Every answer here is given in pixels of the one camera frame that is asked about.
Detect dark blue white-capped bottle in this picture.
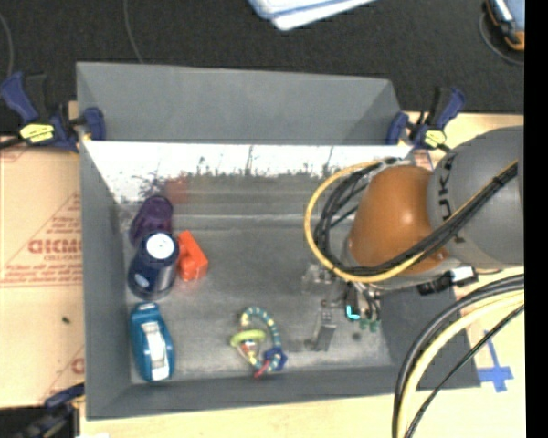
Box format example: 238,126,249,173
127,230,181,301

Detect purple plastic cup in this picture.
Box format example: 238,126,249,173
129,193,175,246

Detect blue tape dispenser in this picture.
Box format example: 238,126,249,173
128,301,176,383

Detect orange-red plastic block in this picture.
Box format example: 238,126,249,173
176,230,209,283

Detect colourful ring rattle toy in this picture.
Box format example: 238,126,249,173
229,306,289,380

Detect black cylinder on white bracket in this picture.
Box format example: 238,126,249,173
416,265,480,297

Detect grey metal bin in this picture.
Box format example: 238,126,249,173
75,61,481,420

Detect brown cardboard board red print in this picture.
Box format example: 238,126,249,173
0,134,88,411

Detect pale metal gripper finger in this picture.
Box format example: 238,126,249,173
300,264,335,296
303,308,338,353

